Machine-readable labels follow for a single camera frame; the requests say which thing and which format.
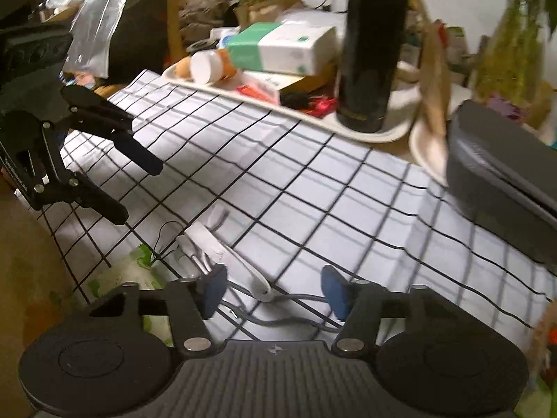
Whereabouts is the grey zip case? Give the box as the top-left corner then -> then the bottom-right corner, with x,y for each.
446,100 -> 557,263

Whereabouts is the red and white flat box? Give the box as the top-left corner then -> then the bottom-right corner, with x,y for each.
237,72 -> 337,106

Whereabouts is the brown paper bag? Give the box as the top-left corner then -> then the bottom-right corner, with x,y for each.
420,22 -> 454,138

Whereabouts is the green and white tissue box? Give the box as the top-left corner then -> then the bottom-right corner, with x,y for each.
226,22 -> 338,76

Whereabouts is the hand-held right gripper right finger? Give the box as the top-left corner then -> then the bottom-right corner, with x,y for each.
321,265 -> 463,351

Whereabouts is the clear plastic bag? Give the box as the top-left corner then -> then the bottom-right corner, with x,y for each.
46,0 -> 147,80

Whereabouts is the green and white plastic bag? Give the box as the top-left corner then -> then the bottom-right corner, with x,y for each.
80,244 -> 184,336

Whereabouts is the black and white checked tablecloth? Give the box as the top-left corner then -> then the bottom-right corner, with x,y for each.
15,69 -> 557,330

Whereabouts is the white tissue pack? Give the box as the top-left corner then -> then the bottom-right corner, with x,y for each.
278,11 -> 349,31

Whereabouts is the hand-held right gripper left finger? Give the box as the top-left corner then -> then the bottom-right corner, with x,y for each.
89,265 -> 229,354

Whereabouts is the tall black thermos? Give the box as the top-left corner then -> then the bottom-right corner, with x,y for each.
337,0 -> 412,134

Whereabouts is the grey cable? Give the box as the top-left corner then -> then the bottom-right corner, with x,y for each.
218,292 -> 350,331

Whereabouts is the white plastic tray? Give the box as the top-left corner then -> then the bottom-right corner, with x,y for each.
162,59 -> 414,144

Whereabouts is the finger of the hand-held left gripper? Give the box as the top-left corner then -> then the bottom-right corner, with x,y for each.
61,85 -> 164,176
32,170 -> 130,227

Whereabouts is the orange bottle with white cap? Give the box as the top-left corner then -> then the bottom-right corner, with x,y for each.
190,48 -> 241,86

